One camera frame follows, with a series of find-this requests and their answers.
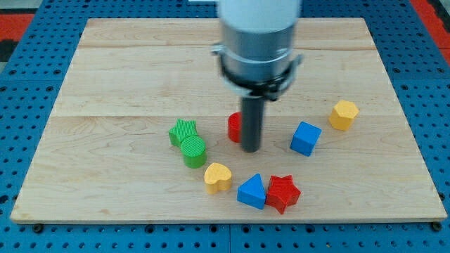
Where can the yellow hexagon block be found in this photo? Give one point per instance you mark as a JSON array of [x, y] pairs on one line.
[[343, 115]]

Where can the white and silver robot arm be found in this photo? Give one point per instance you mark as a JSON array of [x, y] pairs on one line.
[[256, 57]]

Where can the blue cube block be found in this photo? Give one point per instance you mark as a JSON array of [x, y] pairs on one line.
[[305, 138]]

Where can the green cylinder block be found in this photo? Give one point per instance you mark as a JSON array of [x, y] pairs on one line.
[[193, 150]]

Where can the green star block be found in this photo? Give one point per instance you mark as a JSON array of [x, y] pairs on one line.
[[182, 130]]

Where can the red cylinder block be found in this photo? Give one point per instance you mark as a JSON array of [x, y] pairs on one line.
[[234, 127]]

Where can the yellow heart block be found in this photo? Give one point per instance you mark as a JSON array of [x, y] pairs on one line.
[[217, 177]]

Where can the light wooden board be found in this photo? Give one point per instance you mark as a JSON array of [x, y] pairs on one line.
[[105, 155]]

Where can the red star block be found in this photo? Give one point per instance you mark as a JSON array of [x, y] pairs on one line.
[[282, 193]]

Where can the blue triangle block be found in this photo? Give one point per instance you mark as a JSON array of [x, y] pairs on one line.
[[252, 192]]

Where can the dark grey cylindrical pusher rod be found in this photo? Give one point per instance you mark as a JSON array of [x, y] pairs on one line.
[[252, 113]]

